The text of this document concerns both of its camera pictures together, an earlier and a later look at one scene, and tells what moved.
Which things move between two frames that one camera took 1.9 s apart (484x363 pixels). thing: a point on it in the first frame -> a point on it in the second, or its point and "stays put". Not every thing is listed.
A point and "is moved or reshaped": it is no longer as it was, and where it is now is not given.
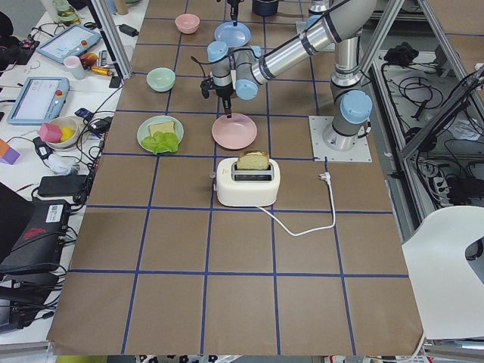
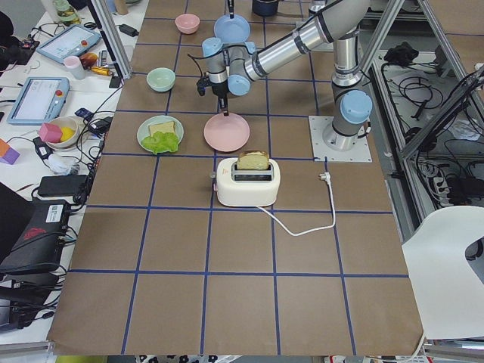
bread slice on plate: (165, 128) stays put
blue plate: (235, 36) is moved or reshaped
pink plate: (236, 132) is moved or reshaped
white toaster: (237, 187) stays put
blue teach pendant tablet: (69, 42) stays put
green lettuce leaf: (160, 141) stays put
